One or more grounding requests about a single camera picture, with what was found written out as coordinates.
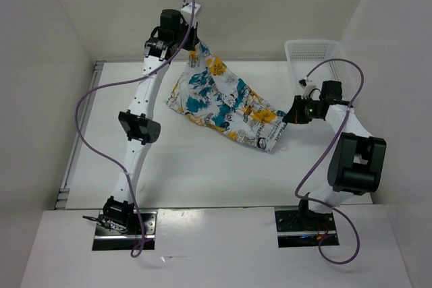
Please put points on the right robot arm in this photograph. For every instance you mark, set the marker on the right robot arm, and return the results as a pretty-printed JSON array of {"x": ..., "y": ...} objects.
[{"x": 356, "y": 165}]

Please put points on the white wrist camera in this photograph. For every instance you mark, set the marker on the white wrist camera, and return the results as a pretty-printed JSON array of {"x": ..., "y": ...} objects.
[
  {"x": 308, "y": 87},
  {"x": 191, "y": 13}
]

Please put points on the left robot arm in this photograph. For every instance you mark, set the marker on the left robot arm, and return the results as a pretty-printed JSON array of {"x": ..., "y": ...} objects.
[{"x": 177, "y": 30}]

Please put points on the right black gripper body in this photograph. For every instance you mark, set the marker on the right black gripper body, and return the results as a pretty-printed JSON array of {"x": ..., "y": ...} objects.
[{"x": 310, "y": 110}]

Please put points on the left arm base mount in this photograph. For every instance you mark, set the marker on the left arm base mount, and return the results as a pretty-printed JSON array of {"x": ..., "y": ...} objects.
[{"x": 110, "y": 236}]

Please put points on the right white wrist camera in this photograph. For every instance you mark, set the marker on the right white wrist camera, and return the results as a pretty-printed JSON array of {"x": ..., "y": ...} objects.
[{"x": 308, "y": 87}]

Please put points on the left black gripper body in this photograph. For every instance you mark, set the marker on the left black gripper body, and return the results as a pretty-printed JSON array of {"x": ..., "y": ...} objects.
[{"x": 190, "y": 39}]

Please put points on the white plastic basket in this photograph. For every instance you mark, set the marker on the white plastic basket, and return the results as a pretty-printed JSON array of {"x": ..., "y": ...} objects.
[{"x": 320, "y": 60}]

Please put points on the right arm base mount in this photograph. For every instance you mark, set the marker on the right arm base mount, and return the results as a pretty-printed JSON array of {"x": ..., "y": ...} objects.
[{"x": 294, "y": 231}]

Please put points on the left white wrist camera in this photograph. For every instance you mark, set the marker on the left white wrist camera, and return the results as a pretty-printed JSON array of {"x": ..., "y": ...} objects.
[{"x": 191, "y": 13}]

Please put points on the patterned white teal yellow shorts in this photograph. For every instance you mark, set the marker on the patterned white teal yellow shorts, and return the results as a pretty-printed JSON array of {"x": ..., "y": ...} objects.
[{"x": 212, "y": 96}]

